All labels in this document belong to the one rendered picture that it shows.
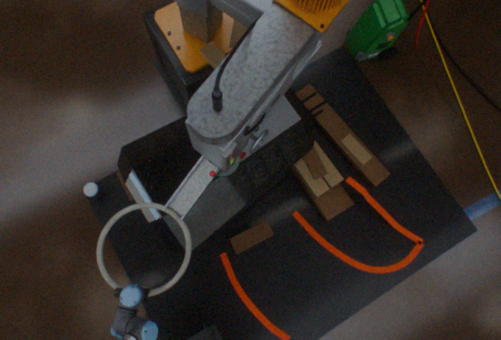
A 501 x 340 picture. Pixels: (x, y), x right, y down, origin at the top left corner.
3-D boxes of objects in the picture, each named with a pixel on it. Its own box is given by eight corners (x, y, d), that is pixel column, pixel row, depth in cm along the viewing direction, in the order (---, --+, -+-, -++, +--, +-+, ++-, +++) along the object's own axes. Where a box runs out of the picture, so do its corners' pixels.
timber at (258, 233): (236, 254, 319) (237, 254, 307) (229, 239, 321) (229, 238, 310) (272, 235, 323) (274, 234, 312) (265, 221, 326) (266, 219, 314)
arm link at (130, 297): (115, 305, 192) (123, 282, 195) (121, 304, 203) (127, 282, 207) (136, 310, 192) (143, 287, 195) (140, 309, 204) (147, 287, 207)
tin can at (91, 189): (99, 183, 328) (95, 180, 316) (104, 194, 326) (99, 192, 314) (86, 189, 327) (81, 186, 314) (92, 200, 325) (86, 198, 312)
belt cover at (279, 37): (306, -26, 207) (313, -51, 191) (350, 4, 204) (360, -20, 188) (177, 125, 185) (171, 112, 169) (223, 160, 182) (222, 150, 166)
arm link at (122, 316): (120, 340, 186) (130, 309, 190) (104, 333, 192) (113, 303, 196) (136, 341, 193) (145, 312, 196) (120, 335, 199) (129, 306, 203)
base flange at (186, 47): (152, 16, 286) (150, 12, 281) (216, -16, 294) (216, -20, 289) (189, 76, 276) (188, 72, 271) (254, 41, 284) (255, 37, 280)
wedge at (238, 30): (234, 19, 283) (234, 16, 278) (250, 22, 283) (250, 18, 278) (229, 47, 278) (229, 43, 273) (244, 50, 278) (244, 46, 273)
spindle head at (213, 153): (234, 98, 236) (235, 61, 193) (266, 121, 233) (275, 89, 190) (191, 148, 227) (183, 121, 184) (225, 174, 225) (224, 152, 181)
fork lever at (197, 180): (234, 104, 238) (232, 103, 233) (262, 124, 235) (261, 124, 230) (159, 204, 240) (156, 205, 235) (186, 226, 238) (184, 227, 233)
